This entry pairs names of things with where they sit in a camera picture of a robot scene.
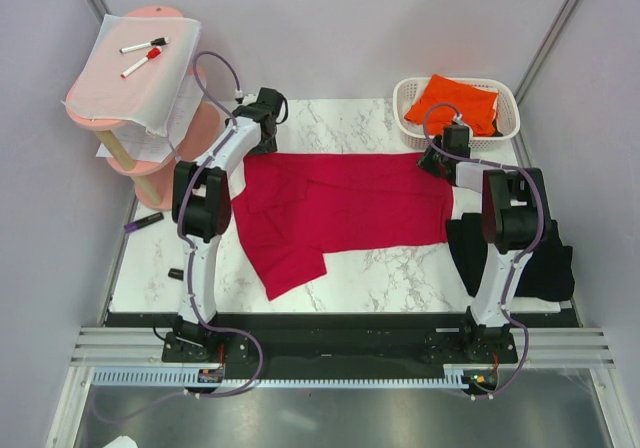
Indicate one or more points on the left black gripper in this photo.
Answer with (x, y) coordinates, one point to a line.
(265, 148)

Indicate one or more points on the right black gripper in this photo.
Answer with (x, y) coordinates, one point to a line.
(425, 161)

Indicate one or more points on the red t shirt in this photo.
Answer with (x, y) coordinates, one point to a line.
(297, 208)

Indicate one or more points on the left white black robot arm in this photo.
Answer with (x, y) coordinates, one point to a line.
(201, 199)

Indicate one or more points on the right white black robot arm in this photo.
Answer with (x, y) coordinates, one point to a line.
(515, 217)

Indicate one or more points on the orange t shirt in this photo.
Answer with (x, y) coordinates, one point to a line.
(477, 106)

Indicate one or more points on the white plastic basket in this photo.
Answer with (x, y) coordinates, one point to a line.
(407, 92)

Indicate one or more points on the white paper sheets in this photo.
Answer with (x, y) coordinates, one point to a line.
(143, 147)

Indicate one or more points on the red capped whiteboard marker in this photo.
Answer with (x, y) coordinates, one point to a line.
(151, 54)

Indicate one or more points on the black capped whiteboard marker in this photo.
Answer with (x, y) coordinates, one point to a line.
(158, 42)

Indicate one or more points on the white mesh cloth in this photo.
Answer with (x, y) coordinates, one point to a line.
(147, 96)

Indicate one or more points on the black folded t shirt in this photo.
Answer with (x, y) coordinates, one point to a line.
(548, 274)

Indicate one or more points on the purple capped marker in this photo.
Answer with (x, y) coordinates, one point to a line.
(143, 222)

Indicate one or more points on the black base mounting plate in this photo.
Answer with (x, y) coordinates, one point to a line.
(340, 345)

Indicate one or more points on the crumpled white paper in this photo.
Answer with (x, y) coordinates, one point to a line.
(122, 441)

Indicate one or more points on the white slotted cable duct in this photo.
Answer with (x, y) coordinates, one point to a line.
(208, 378)

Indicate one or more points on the aluminium frame rail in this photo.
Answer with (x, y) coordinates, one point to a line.
(548, 348)

